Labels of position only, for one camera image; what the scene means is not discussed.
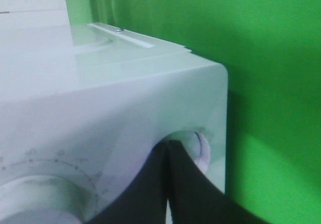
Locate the white lower timer knob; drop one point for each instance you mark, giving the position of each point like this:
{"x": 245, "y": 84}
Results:
{"x": 42, "y": 199}

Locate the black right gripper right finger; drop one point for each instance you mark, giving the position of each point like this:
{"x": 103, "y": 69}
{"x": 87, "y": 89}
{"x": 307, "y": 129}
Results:
{"x": 194, "y": 199}

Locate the white door release button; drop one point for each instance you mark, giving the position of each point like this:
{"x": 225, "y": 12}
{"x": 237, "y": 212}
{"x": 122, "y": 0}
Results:
{"x": 197, "y": 147}

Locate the white microwave oven body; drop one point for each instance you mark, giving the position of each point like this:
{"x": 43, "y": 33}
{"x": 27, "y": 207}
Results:
{"x": 87, "y": 103}

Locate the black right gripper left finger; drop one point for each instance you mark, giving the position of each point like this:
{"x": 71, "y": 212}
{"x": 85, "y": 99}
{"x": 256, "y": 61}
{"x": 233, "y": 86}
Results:
{"x": 145, "y": 198}

